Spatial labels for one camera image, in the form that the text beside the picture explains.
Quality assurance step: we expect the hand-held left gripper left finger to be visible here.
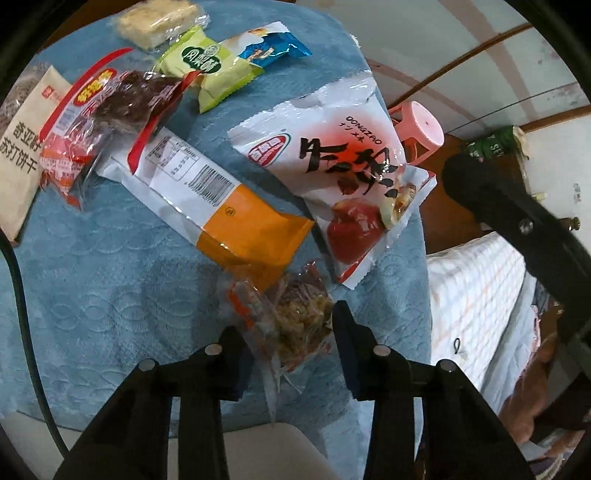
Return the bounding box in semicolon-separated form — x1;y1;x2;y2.
53;325;256;480

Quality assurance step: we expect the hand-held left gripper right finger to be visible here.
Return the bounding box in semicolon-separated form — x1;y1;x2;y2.
331;300;536;480

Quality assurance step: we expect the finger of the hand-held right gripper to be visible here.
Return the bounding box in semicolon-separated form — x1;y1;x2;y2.
442;152;591;348

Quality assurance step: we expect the small clear brown snack packet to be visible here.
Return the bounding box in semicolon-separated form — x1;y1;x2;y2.
217;260;336;394

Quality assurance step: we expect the white orange snack packet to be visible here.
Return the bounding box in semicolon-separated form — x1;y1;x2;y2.
96;128;315;291

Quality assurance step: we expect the white red fruit packet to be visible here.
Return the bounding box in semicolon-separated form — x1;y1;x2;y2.
227;73;438;285

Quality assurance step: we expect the red clear dried fruit packet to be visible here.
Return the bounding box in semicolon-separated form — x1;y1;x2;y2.
39;47;198;212

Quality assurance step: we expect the beige cracker packet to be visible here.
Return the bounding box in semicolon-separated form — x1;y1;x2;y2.
0;65;74;246

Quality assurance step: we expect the green bag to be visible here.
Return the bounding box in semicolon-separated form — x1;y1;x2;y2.
465;126;520;161

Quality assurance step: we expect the wooden cabinet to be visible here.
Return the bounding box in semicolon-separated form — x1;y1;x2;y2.
418;138;532;256

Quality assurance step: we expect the plaid bed sheet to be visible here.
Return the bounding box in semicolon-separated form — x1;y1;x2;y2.
426;231;528;407

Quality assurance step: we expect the pink plastic stool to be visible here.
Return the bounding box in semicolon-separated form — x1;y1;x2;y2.
388;100;445;168

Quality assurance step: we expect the brown plush toy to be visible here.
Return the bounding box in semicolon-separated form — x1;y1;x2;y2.
502;333;565;445

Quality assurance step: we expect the floral wardrobe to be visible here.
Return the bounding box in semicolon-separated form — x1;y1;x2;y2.
295;0;591;137

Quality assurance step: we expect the green snack packet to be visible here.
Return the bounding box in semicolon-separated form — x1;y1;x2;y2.
154;25;265;114

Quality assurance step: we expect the blue white snack packet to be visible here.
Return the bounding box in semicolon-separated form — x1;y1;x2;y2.
221;21;313;71

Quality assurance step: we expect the clear yellow cracker packet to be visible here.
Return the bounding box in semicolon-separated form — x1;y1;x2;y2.
115;0;212;51

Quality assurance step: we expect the black cable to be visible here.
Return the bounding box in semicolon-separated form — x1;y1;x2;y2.
0;237;71;462

